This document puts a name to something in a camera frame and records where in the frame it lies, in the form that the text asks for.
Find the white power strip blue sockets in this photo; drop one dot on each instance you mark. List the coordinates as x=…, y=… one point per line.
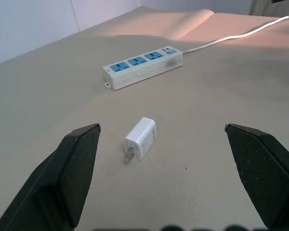
x=142, y=66

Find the tan table cover cloth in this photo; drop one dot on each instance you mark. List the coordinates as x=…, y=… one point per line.
x=144, y=115

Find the white plug adapter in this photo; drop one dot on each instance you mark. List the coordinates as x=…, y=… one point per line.
x=140, y=139

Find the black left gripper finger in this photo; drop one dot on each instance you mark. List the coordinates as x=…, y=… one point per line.
x=262, y=175
x=53, y=183

